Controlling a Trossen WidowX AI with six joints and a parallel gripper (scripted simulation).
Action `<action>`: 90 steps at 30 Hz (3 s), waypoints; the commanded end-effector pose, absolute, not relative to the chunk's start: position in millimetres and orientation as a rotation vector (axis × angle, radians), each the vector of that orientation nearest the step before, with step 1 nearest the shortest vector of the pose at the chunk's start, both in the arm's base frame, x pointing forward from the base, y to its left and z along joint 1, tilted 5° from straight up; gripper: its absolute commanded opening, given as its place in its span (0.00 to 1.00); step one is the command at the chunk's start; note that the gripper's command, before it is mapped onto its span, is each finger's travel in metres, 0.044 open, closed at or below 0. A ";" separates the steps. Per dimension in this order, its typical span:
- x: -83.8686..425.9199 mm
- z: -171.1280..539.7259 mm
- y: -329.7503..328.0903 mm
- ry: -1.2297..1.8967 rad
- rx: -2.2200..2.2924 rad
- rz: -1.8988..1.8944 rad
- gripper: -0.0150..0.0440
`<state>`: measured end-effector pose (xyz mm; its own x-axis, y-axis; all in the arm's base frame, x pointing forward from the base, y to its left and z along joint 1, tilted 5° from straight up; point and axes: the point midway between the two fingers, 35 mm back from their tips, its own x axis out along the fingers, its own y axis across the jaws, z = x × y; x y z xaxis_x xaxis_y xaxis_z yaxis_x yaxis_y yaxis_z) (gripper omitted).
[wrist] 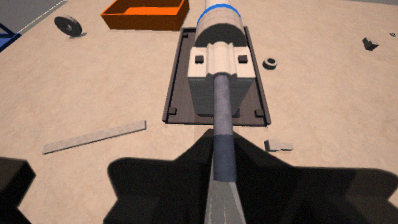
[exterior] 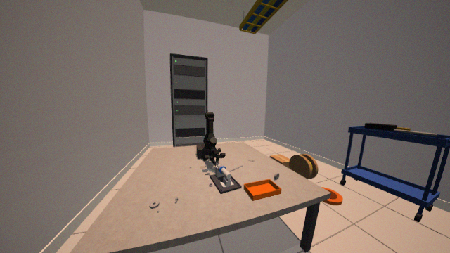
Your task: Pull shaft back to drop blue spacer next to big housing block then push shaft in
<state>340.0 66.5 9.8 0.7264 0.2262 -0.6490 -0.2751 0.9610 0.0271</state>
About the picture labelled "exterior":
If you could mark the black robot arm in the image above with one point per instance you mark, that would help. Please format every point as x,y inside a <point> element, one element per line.
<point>209,140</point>

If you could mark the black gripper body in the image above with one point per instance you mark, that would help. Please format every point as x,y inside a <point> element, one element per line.
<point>222,155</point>

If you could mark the orange shallow tray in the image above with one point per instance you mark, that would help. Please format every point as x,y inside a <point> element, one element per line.
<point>261,189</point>

